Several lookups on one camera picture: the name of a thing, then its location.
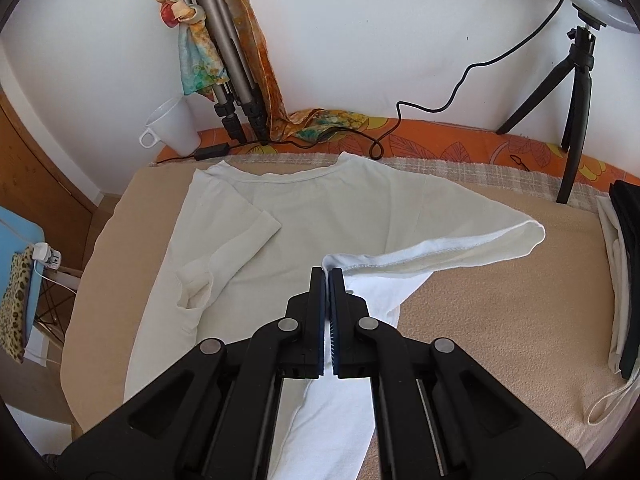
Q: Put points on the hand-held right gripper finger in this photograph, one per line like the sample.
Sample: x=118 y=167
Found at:
x=322 y=340
x=334 y=340

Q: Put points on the white t-shirt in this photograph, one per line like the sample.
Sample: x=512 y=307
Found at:
x=300 y=210

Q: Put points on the checked woven cloth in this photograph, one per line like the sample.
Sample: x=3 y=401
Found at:
x=475 y=170

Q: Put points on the orange floral bed sheet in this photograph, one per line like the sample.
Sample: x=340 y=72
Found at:
x=450 y=142

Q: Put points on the white cup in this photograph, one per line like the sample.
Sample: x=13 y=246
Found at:
x=172 y=125

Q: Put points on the white charger plug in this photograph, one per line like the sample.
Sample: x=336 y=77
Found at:
x=47 y=256

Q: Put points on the white folded cloth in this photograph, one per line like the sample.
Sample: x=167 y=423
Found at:
x=612 y=260

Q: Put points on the colourful knotted scarf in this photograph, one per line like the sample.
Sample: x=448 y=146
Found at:
x=197 y=60

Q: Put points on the leopard print cloth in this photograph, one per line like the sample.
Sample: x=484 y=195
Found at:
x=15 y=300

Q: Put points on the grey tripod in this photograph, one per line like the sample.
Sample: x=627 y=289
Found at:
x=220 y=45

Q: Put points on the orange patterned cloth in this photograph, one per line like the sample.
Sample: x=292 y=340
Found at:
x=250 y=35

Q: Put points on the blue chair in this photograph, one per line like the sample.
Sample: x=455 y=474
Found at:
x=15 y=232

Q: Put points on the wooden door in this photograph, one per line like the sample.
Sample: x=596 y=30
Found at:
x=35 y=170

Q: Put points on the small black tripod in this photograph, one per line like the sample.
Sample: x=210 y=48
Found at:
x=580 y=75

